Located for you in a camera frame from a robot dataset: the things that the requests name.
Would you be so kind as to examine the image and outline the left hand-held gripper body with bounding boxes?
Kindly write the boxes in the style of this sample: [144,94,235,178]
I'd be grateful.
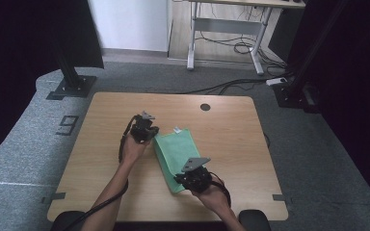
[129,111,157,144]

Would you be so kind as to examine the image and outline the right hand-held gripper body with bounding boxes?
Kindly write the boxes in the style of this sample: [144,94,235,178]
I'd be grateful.
[180,156,213,194]

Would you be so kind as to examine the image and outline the green microfibre towel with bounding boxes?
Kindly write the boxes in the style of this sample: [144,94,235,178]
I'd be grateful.
[152,126,202,194]

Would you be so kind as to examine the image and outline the person's left hand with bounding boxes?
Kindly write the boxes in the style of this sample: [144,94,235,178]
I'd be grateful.
[119,132,151,167]

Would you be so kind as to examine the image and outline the person's right hand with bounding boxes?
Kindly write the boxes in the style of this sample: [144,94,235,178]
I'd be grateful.
[191,183,231,215]

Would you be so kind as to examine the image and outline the black chair armrest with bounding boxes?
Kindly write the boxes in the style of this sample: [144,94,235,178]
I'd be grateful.
[50,210,89,231]
[238,209,273,231]

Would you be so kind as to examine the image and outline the black metal stand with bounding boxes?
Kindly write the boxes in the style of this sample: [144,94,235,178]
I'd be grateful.
[272,0,351,114]
[45,44,97,101]

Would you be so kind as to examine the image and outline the white power strip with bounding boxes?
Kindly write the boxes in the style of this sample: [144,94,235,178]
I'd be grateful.
[265,76,289,88]

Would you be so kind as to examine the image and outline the black curtain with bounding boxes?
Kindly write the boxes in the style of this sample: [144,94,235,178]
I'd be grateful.
[0,0,106,170]
[285,0,370,217]

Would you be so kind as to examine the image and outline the dark box under desk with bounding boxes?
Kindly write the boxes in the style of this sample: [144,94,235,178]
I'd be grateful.
[267,8,299,63]

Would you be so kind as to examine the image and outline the black floor cables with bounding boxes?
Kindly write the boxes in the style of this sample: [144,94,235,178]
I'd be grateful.
[175,30,296,96]

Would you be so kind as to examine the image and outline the white desk frame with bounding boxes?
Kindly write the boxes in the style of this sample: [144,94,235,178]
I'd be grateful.
[172,0,306,77]

